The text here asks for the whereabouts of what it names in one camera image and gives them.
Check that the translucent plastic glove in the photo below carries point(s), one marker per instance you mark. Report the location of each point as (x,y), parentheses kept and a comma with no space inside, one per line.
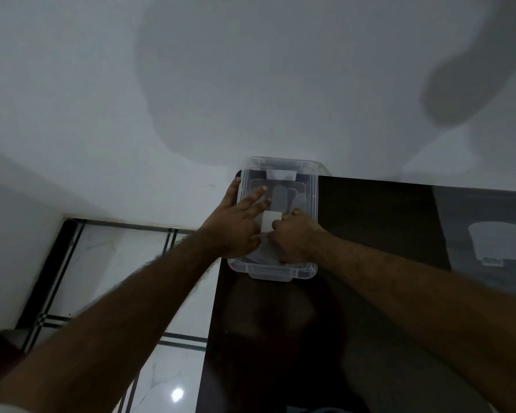
(279,199)

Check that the person's left hand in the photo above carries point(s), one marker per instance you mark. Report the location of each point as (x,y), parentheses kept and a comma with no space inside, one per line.
(228,232)

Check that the clear plastic box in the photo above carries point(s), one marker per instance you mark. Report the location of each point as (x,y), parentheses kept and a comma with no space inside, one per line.
(284,273)

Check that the clear plastic zip bag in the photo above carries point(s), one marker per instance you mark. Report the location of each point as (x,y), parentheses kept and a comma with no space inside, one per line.
(456,210)

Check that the white paper insert card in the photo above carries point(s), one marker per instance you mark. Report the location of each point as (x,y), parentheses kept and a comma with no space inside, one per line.
(499,240)

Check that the person's left forearm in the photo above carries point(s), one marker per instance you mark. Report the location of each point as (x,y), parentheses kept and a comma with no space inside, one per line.
(103,339)

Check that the person's right hand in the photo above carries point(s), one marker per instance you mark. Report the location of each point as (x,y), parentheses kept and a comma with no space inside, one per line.
(296,238)

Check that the person's right forearm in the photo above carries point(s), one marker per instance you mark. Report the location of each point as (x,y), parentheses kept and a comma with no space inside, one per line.
(434,313)

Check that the blue striped shorts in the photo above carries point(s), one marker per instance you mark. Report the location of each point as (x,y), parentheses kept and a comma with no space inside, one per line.
(309,410)

